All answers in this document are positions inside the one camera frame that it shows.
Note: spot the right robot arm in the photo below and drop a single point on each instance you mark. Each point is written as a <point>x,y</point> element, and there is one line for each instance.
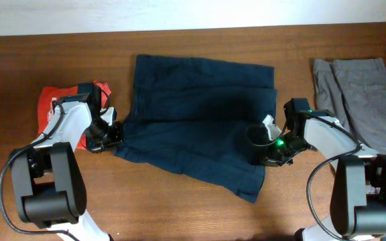
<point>358,201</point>

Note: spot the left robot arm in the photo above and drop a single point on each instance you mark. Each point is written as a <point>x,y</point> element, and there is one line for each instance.
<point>48,186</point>

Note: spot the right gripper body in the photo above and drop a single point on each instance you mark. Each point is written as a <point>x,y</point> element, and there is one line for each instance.
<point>282,150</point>

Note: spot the folded red printed t-shirt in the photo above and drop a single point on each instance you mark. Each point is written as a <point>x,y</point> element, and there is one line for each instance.
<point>49,107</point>

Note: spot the navy blue shorts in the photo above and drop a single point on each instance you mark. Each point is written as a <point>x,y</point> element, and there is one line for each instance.
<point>189,117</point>

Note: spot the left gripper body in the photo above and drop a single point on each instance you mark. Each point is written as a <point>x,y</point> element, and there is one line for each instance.
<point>100,135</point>

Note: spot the grey shorts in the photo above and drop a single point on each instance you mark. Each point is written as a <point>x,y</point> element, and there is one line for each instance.
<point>355,92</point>

